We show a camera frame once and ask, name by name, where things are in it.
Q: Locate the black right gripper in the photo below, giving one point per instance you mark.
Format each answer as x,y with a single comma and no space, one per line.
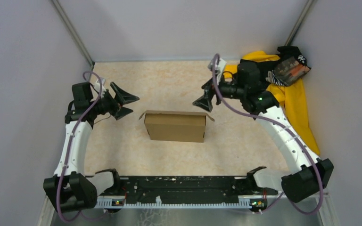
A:
205,100

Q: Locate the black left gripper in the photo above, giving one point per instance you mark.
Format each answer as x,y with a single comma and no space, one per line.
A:
122,97

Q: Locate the aluminium frame rail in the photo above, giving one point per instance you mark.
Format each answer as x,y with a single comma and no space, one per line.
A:
250,203

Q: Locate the black cloth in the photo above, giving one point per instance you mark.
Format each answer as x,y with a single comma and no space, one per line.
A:
271,68

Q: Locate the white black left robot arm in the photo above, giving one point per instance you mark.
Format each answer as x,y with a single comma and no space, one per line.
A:
71,165

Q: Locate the yellow cloth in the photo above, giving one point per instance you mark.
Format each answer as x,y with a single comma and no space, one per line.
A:
292,99

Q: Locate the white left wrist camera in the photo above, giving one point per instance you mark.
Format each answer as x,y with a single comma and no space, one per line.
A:
99,85

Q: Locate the patterned grey pouch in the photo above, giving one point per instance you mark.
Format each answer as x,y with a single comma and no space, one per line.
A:
288,71

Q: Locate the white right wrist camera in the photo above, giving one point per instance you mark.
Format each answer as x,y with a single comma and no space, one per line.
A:
219,68

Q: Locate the brown cardboard box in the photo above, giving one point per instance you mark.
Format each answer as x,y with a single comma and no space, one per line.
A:
176,126

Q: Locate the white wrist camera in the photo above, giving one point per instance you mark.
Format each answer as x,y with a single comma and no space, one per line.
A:
99,85
219,68

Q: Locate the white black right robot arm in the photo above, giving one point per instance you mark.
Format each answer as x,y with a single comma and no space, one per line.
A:
308,174

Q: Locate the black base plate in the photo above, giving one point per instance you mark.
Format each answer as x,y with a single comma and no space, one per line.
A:
185,189

